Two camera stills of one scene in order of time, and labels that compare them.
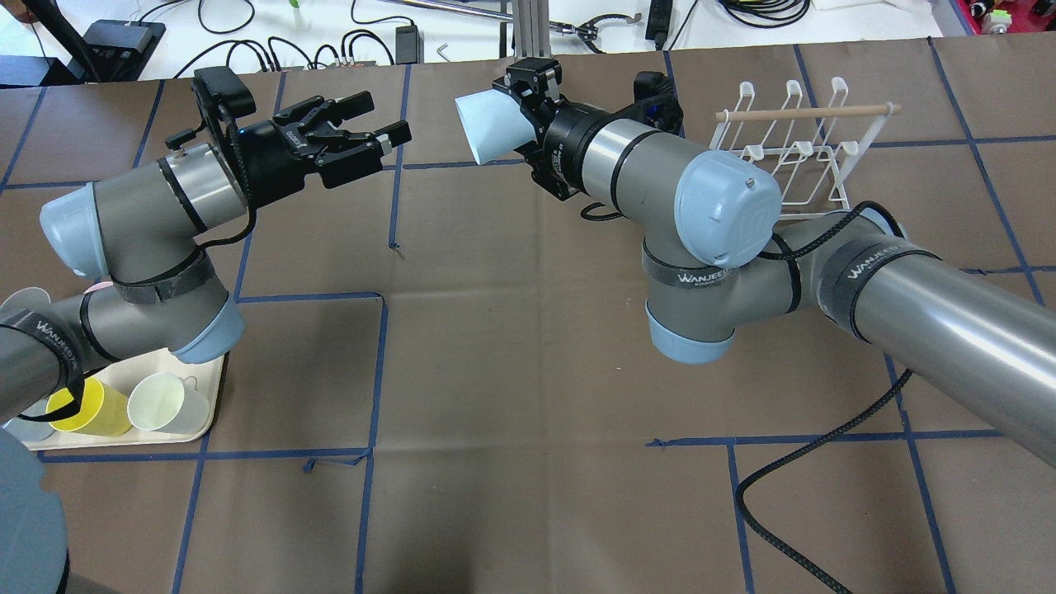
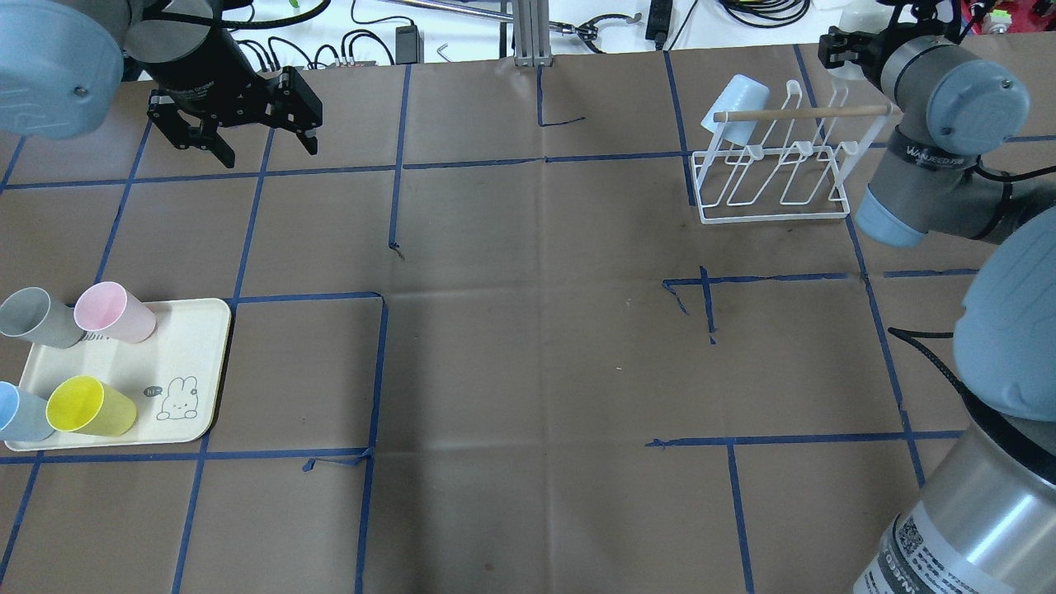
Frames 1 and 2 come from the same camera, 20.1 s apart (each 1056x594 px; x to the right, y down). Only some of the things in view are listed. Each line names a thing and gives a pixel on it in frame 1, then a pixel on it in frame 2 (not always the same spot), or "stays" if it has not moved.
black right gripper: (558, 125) -> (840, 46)
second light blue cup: (30, 431) stays
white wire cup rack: (816, 153) stays
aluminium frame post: (531, 32) stays
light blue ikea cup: (494, 123) -> (742, 93)
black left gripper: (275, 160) -> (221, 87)
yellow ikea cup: (104, 412) stays
